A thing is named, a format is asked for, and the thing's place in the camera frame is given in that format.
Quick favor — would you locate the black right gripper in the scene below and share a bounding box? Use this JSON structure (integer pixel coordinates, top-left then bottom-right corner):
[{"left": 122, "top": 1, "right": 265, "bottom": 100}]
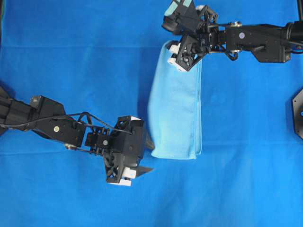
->
[{"left": 166, "top": 35, "right": 204, "bottom": 72}]

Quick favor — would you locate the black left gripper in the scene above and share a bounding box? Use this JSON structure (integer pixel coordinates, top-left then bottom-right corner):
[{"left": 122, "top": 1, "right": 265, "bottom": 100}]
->
[{"left": 103, "top": 128, "right": 155, "bottom": 186}]

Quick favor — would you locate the light blue towel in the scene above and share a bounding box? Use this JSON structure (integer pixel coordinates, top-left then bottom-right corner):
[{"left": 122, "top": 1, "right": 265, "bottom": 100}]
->
[{"left": 147, "top": 46, "right": 202, "bottom": 160}]

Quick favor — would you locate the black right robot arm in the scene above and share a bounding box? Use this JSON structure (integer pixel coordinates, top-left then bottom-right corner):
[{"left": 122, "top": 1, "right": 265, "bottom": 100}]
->
[{"left": 161, "top": 0, "right": 303, "bottom": 71}]

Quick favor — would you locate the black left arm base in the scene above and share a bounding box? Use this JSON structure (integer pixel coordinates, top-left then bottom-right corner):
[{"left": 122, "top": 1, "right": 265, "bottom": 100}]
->
[{"left": 0, "top": 81, "right": 14, "bottom": 135}]

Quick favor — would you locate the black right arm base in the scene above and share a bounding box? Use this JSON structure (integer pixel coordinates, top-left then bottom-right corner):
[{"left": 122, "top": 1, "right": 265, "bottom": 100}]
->
[{"left": 292, "top": 89, "right": 303, "bottom": 139}]

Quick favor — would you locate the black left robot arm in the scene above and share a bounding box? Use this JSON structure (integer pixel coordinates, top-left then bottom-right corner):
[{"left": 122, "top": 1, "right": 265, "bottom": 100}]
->
[{"left": 0, "top": 88, "right": 155, "bottom": 186}]

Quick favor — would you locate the blue table cloth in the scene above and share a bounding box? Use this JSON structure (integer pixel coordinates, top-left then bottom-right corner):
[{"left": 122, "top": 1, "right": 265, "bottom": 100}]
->
[{"left": 0, "top": 0, "right": 303, "bottom": 227}]

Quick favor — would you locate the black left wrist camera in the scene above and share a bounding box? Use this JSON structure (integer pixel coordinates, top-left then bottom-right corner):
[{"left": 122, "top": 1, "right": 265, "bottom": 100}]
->
[{"left": 111, "top": 116, "right": 146, "bottom": 167}]

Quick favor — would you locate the right wrist camera teal tape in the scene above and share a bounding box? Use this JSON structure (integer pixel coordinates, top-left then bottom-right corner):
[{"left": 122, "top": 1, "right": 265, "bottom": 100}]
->
[{"left": 161, "top": 0, "right": 200, "bottom": 35}]

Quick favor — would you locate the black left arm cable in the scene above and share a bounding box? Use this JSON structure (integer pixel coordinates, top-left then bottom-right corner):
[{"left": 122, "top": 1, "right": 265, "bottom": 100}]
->
[{"left": 0, "top": 111, "right": 133, "bottom": 136}]

